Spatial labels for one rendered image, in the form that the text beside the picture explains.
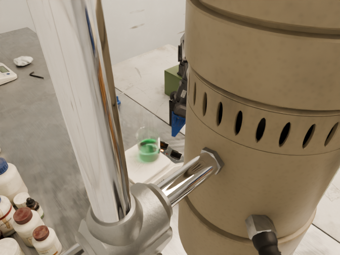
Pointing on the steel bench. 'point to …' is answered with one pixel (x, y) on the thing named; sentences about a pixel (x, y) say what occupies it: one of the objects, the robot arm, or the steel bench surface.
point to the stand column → (86, 98)
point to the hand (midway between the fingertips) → (176, 120)
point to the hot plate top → (136, 173)
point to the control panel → (170, 156)
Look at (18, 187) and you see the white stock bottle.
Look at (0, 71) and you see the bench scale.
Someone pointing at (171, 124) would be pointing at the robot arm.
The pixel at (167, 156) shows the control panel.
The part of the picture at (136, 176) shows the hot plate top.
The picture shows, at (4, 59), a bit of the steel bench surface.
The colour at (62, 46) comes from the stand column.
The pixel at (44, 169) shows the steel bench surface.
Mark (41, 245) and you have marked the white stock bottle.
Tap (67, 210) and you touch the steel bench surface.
